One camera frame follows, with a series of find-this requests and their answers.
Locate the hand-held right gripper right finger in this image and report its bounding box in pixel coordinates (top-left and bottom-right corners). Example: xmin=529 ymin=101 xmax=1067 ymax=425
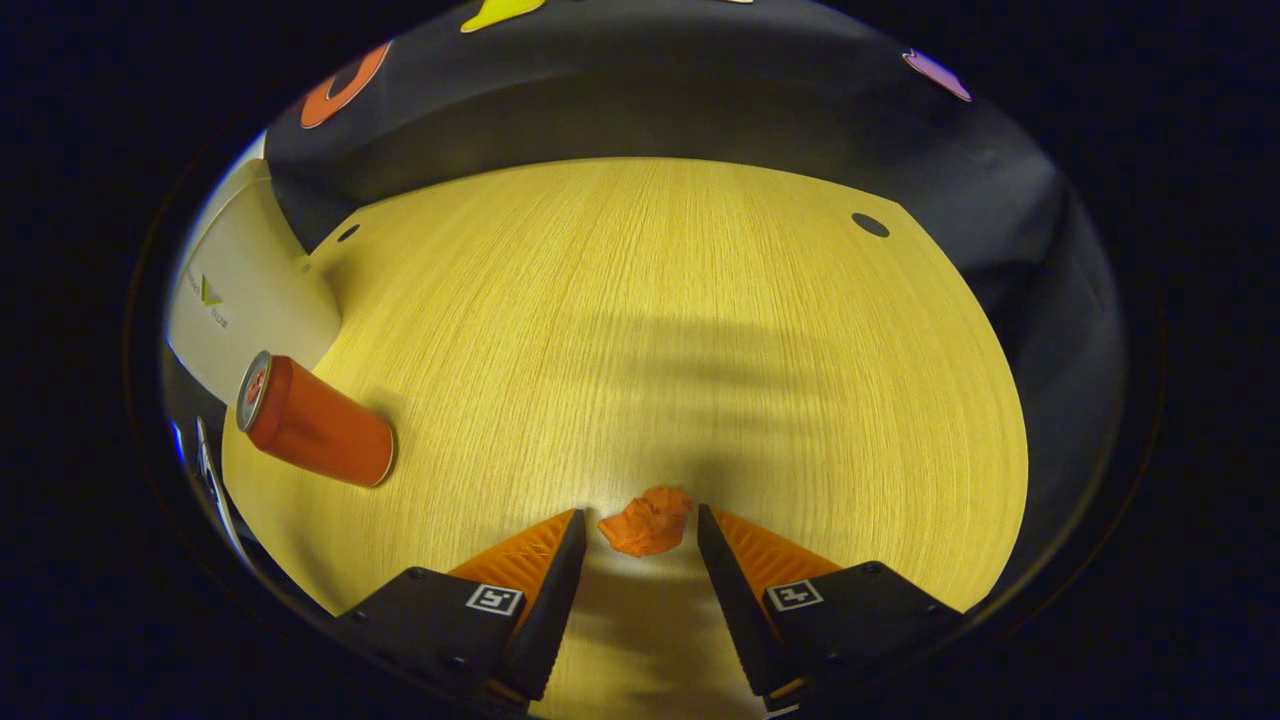
xmin=697 ymin=504 xmax=966 ymax=713

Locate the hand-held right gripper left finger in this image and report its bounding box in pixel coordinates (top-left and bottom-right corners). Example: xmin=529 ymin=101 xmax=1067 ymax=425
xmin=335 ymin=508 xmax=588 ymax=713

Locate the orange paper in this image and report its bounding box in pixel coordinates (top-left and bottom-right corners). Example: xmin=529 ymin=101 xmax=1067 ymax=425
xmin=597 ymin=486 xmax=694 ymax=558

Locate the red pop can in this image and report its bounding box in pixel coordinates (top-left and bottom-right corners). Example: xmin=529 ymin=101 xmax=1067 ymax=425
xmin=236 ymin=351 xmax=396 ymax=489

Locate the white desktop garbage bin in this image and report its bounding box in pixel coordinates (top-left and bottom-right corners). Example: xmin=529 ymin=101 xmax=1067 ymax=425
xmin=165 ymin=158 xmax=343 ymax=406

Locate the black backdrop cloth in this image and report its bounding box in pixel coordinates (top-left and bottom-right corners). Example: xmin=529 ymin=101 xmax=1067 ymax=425
xmin=262 ymin=0 xmax=1129 ymax=601

